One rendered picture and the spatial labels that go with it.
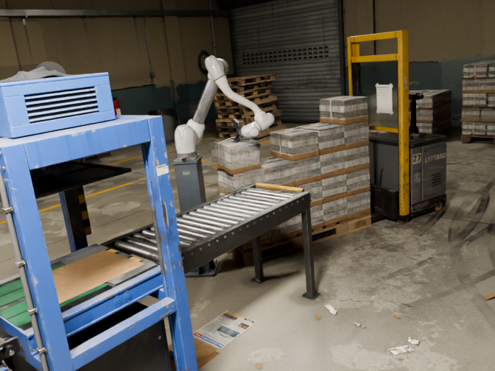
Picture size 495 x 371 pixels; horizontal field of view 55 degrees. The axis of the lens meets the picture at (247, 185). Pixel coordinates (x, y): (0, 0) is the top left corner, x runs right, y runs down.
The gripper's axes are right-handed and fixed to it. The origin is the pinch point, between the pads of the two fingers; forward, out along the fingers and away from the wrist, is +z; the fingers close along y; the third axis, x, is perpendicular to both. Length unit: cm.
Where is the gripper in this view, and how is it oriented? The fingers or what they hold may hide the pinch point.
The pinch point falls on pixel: (231, 129)
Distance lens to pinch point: 405.6
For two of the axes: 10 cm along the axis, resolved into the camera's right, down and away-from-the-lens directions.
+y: 1.2, 9.7, 2.1
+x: 8.8, -2.0, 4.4
